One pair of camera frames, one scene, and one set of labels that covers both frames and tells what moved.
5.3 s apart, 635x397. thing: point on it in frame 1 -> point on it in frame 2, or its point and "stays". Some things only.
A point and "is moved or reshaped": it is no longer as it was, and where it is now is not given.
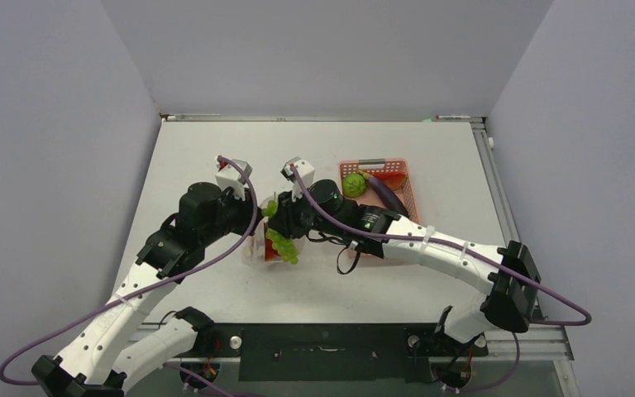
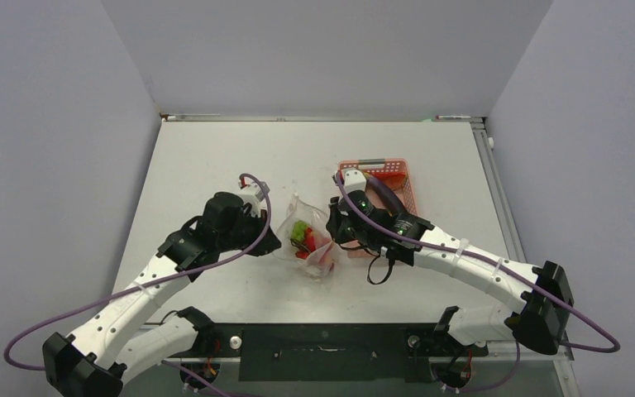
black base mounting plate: (337, 352) stays
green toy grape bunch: (286, 248) is moved or reshaped
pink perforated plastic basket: (347, 166) stays
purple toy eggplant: (385, 193) stays
